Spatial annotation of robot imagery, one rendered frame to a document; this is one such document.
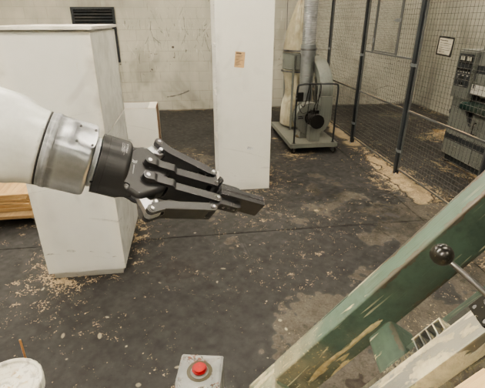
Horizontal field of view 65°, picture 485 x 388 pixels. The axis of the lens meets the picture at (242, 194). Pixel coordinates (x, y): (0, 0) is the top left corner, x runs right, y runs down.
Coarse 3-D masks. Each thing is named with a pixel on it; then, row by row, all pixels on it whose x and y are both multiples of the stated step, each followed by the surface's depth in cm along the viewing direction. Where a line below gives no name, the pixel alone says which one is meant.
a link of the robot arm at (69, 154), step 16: (48, 128) 42; (64, 128) 43; (80, 128) 44; (96, 128) 45; (48, 144) 41; (64, 144) 42; (80, 144) 43; (96, 144) 44; (48, 160) 42; (64, 160) 42; (80, 160) 43; (96, 160) 45; (48, 176) 43; (64, 176) 43; (80, 176) 43; (80, 192) 46
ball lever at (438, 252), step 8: (432, 248) 64; (440, 248) 63; (448, 248) 63; (432, 256) 64; (440, 256) 63; (448, 256) 62; (440, 264) 63; (448, 264) 63; (456, 264) 63; (464, 272) 63; (472, 280) 62; (480, 288) 62
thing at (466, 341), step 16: (464, 320) 65; (448, 336) 66; (464, 336) 64; (480, 336) 61; (416, 352) 70; (432, 352) 67; (448, 352) 64; (464, 352) 63; (480, 352) 63; (400, 368) 71; (416, 368) 68; (432, 368) 65; (448, 368) 65; (464, 368) 64; (384, 384) 72; (400, 384) 69; (416, 384) 67; (432, 384) 66
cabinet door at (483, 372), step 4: (480, 372) 60; (484, 372) 60; (472, 376) 61; (476, 376) 60; (480, 376) 60; (484, 376) 59; (468, 380) 61; (472, 380) 60; (476, 380) 60; (480, 380) 59; (484, 380) 59; (460, 384) 62; (464, 384) 61; (468, 384) 61; (472, 384) 60; (476, 384) 60; (480, 384) 59; (484, 384) 58
